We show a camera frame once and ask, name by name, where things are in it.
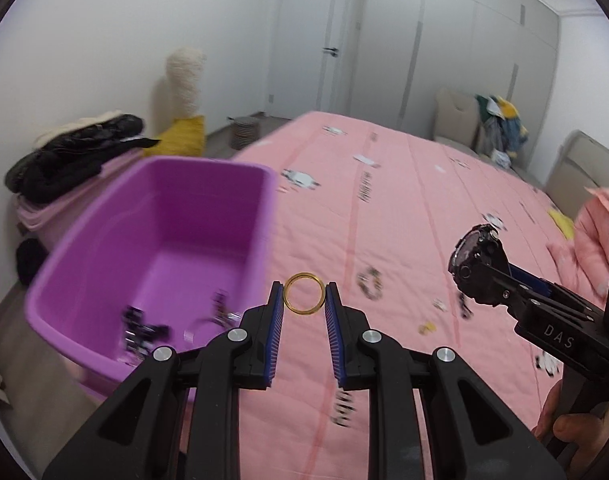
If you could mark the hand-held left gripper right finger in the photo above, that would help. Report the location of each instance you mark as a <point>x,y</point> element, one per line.
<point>334,340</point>

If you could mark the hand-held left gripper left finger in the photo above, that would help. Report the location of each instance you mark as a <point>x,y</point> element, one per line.
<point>277,335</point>

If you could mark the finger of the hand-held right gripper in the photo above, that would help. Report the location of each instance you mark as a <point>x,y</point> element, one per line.
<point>499,280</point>
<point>531,277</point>

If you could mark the black wrist watch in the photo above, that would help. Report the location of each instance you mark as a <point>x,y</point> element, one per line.
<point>467,265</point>

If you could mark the purple plastic bin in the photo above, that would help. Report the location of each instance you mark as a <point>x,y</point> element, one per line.
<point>184,220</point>

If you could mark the person's right hand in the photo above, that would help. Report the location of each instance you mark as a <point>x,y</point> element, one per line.
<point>564,430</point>

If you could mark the yellow cloth piece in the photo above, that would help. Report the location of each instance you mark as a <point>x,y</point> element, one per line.
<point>561,222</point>

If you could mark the pink pillow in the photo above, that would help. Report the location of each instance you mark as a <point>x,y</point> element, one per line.
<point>589,240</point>

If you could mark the beige headboard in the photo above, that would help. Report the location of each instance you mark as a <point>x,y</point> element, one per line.
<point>584,165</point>

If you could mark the pile of clothes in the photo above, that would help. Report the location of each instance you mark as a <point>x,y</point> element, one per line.
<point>504,125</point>

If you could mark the white paper slip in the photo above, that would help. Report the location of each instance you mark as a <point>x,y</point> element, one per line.
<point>367,160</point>

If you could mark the checkered round basket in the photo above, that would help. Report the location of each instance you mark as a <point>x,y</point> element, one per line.
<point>244,132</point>

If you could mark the white wardrobe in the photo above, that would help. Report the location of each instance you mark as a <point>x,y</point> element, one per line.
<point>434,60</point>

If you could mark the black garment on floor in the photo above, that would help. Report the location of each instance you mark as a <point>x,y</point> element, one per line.
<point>29,260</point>

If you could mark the black puffer jacket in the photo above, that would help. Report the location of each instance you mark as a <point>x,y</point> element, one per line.
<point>74,155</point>

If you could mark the white yellow alpaca plush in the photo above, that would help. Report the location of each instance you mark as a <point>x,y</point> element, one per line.
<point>184,80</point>

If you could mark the pink storage box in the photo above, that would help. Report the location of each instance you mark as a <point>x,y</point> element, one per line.
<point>32,217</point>

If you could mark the white door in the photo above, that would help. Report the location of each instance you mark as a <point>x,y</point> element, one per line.
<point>304,50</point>

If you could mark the white fleece garment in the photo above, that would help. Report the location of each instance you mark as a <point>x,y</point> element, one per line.
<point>74,125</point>

